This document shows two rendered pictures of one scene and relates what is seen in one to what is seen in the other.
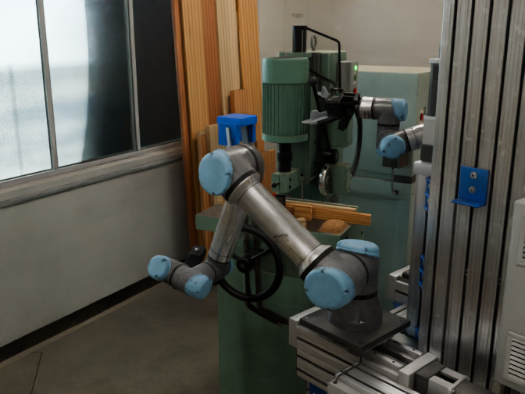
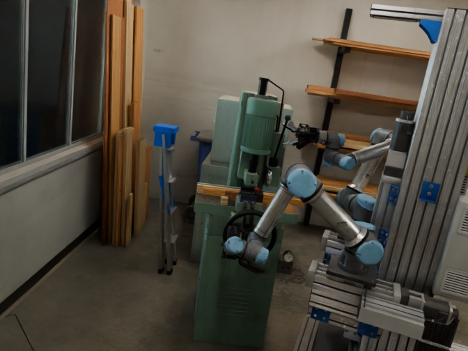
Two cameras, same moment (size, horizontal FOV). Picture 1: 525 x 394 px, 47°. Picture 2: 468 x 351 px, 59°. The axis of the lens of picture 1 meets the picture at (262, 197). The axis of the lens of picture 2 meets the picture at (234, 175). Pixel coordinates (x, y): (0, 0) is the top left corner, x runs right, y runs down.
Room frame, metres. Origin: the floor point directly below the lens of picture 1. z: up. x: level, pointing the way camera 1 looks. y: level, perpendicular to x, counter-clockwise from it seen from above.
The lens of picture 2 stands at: (0.28, 1.20, 1.66)
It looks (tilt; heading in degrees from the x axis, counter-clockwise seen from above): 15 degrees down; 330
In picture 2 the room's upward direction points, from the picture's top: 9 degrees clockwise
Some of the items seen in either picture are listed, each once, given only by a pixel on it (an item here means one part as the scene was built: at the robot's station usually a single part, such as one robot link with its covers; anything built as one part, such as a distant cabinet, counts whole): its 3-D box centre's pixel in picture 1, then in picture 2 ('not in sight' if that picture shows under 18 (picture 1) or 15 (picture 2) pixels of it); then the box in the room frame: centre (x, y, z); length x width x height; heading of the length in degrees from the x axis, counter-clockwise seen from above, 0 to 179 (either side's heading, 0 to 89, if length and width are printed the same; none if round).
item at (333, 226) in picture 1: (333, 223); (288, 207); (2.12, -0.26, 0.91); 0.12 x 0.09 x 0.03; 155
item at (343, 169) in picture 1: (337, 177); (271, 175); (2.40, -0.31, 1.02); 0.09 x 0.07 x 0.12; 65
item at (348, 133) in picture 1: (340, 127); (276, 143); (2.43, -0.32, 1.23); 0.09 x 0.08 x 0.15; 155
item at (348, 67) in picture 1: (347, 80); (276, 114); (2.53, -0.35, 1.40); 0.10 x 0.06 x 0.16; 155
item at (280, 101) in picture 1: (285, 99); (259, 126); (2.30, -0.09, 1.35); 0.18 x 0.18 x 0.31
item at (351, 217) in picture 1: (293, 209); (254, 197); (2.29, -0.12, 0.92); 0.62 x 0.02 x 0.04; 65
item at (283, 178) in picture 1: (287, 181); (251, 178); (2.32, -0.10, 1.03); 0.14 x 0.07 x 0.09; 155
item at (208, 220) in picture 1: (269, 227); (246, 209); (2.21, -0.03, 0.87); 0.61 x 0.30 x 0.06; 65
